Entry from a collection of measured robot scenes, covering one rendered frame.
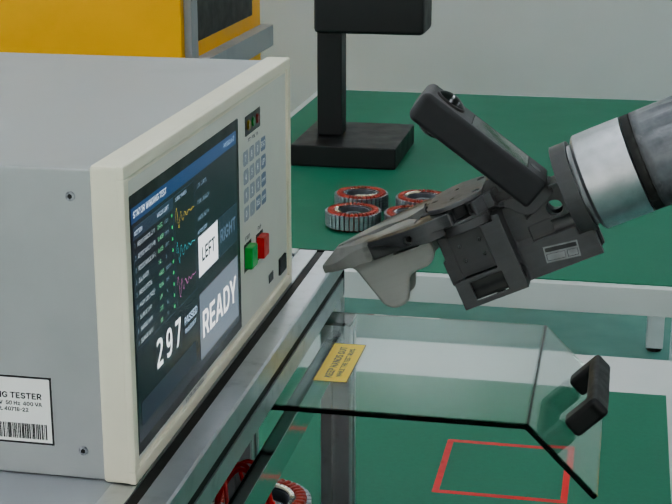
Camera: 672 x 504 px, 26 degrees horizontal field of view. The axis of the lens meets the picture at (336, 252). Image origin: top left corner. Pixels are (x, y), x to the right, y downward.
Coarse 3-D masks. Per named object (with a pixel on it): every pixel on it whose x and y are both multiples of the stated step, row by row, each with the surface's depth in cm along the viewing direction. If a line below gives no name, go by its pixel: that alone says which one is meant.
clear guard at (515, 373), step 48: (336, 336) 133; (384, 336) 133; (432, 336) 133; (480, 336) 133; (528, 336) 133; (288, 384) 122; (336, 384) 122; (384, 384) 122; (432, 384) 122; (480, 384) 122; (528, 384) 122; (528, 432) 114; (576, 480) 114
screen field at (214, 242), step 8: (232, 208) 111; (224, 216) 109; (232, 216) 111; (216, 224) 107; (224, 224) 109; (232, 224) 111; (208, 232) 105; (216, 232) 107; (224, 232) 109; (232, 232) 111; (200, 240) 103; (208, 240) 105; (216, 240) 107; (224, 240) 109; (232, 240) 111; (200, 248) 103; (208, 248) 105; (216, 248) 107; (224, 248) 109; (200, 256) 103; (208, 256) 105; (216, 256) 107; (200, 264) 103; (208, 264) 105; (200, 272) 103
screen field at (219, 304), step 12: (228, 264) 111; (228, 276) 111; (216, 288) 108; (228, 288) 111; (204, 300) 105; (216, 300) 108; (228, 300) 111; (204, 312) 105; (216, 312) 108; (228, 312) 111; (204, 324) 105; (216, 324) 108; (228, 324) 112; (204, 336) 105; (216, 336) 108; (204, 348) 105
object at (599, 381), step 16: (592, 368) 126; (608, 368) 128; (576, 384) 128; (592, 384) 122; (608, 384) 124; (592, 400) 119; (608, 400) 121; (576, 416) 119; (592, 416) 119; (576, 432) 120
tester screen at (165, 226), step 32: (224, 160) 108; (160, 192) 93; (192, 192) 100; (224, 192) 108; (160, 224) 94; (192, 224) 101; (160, 256) 94; (192, 256) 101; (224, 256) 109; (160, 288) 94; (192, 288) 102; (160, 320) 95; (192, 320) 102; (160, 416) 96
